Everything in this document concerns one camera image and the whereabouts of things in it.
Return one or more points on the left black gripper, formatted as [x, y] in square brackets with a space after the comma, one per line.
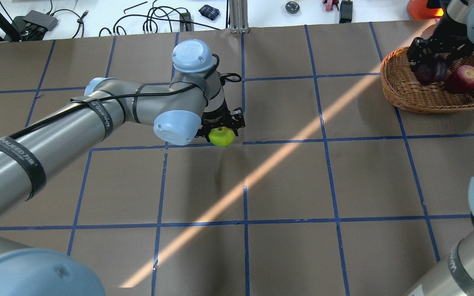
[216, 115]

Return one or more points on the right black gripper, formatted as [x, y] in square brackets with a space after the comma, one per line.
[437, 44]

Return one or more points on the dark red apple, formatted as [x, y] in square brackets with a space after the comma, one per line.
[428, 74]

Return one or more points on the green apple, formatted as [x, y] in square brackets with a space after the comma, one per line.
[221, 136]

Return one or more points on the red yellow-streaked apple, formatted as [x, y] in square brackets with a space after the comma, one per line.
[461, 80]

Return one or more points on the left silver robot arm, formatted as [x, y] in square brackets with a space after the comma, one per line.
[193, 105]

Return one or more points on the brown wicker basket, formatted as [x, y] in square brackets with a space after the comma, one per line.
[402, 89]

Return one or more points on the orange round container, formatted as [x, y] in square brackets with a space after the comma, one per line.
[424, 9]

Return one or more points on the black power adapter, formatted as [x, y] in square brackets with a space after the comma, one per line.
[346, 11]

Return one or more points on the red black tool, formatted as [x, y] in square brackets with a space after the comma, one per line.
[330, 5]

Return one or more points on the dark blue checked pouch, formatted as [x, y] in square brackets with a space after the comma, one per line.
[209, 12]

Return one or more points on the small round grey object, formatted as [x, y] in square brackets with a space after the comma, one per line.
[292, 7]

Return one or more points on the black box device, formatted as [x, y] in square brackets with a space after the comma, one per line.
[34, 25]

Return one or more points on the aluminium frame post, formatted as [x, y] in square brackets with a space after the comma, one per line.
[238, 21]

